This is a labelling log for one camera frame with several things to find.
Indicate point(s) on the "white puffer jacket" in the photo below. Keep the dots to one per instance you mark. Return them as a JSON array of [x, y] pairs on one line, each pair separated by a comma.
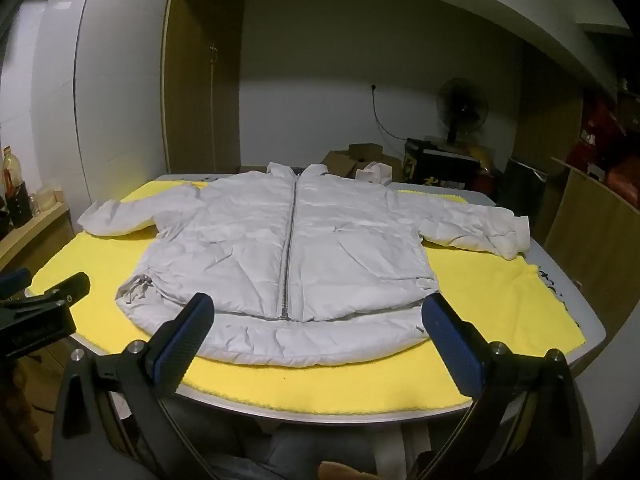
[[350, 240]]

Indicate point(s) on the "black and yellow box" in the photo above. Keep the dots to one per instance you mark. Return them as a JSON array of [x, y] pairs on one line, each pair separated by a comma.
[[440, 170]]

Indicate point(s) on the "yellow blanket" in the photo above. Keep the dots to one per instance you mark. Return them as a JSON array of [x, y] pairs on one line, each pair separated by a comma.
[[500, 310]]

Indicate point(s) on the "person's legs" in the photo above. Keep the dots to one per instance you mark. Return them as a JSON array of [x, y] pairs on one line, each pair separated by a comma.
[[280, 455]]

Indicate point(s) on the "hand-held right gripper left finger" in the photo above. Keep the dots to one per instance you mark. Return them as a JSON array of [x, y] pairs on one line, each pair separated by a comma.
[[182, 345]]

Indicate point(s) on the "wooden side counter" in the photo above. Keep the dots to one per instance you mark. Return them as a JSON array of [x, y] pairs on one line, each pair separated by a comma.
[[35, 240]]

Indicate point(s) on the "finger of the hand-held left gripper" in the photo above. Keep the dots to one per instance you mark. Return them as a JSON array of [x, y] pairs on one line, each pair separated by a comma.
[[65, 290], [15, 280]]

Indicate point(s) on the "wooden board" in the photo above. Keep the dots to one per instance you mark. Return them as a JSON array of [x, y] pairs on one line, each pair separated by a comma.
[[600, 235]]

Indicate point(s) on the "red bags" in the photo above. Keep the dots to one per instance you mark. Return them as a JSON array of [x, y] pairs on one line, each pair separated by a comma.
[[620, 170]]

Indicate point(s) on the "black cylindrical bin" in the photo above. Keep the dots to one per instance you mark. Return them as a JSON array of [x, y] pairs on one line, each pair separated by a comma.
[[522, 185]]

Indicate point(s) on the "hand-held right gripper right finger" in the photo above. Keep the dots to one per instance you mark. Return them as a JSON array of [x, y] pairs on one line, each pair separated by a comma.
[[452, 345]]

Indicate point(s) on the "white tissue box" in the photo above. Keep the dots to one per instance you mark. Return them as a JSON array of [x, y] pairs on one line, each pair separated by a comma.
[[374, 172]]

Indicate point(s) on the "yellow round object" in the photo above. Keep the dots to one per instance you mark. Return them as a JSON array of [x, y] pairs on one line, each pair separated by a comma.
[[481, 152]]

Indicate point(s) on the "black standing fan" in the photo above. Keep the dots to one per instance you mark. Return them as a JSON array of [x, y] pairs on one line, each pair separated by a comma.
[[462, 105]]

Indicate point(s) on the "brown wooden cabinet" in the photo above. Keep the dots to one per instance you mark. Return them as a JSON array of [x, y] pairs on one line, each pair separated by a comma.
[[547, 110]]

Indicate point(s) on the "wooden wardrobe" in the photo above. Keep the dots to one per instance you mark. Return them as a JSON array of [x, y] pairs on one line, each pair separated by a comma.
[[200, 85]]

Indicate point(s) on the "open cardboard box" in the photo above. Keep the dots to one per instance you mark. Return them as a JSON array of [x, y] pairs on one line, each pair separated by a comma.
[[337, 162], [367, 151]]

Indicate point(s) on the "clear plastic container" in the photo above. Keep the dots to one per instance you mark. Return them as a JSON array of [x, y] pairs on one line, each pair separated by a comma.
[[44, 197]]

